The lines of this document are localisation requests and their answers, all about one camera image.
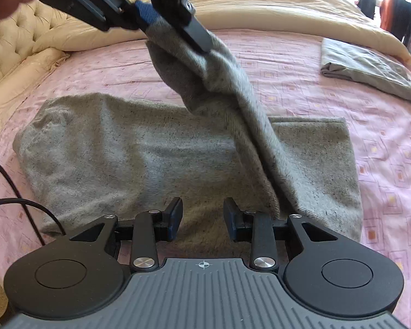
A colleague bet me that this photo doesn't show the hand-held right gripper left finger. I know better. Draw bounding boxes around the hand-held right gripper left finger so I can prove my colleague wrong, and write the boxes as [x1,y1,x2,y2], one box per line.
[68,197,184,271]

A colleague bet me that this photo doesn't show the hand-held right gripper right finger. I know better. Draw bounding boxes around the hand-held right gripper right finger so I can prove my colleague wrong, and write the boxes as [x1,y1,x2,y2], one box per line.
[223,197,340,271]

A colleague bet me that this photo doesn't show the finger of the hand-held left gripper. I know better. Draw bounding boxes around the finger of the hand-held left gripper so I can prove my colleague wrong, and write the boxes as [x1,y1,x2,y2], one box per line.
[137,0,215,55]
[37,0,160,32]

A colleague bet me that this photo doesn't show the grey speckled pants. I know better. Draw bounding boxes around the grey speckled pants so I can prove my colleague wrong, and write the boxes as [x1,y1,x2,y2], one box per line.
[13,20,364,251]

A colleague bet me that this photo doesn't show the beige duvet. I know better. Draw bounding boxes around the beige duvet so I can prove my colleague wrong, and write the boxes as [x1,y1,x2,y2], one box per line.
[32,0,411,66]

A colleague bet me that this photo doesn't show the cream tufted headboard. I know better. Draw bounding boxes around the cream tufted headboard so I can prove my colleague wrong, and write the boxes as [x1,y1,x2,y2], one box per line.
[0,0,73,87]

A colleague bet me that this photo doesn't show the cream bolster pillow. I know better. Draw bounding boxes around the cream bolster pillow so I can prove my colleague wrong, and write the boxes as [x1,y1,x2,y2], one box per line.
[0,47,71,146]

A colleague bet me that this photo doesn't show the folded grey cloth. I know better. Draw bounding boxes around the folded grey cloth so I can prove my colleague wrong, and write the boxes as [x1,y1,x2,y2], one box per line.
[320,37,411,111]

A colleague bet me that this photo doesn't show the pink patterned bedsheet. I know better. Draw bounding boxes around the pink patterned bedsheet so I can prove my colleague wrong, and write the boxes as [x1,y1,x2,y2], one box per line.
[0,28,411,317]

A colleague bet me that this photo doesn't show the red hanging garment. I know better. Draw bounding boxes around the red hanging garment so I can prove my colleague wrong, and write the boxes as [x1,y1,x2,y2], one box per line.
[379,0,395,31]

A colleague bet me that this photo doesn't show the black cable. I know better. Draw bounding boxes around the black cable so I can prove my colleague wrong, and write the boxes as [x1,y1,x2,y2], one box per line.
[0,152,68,247]

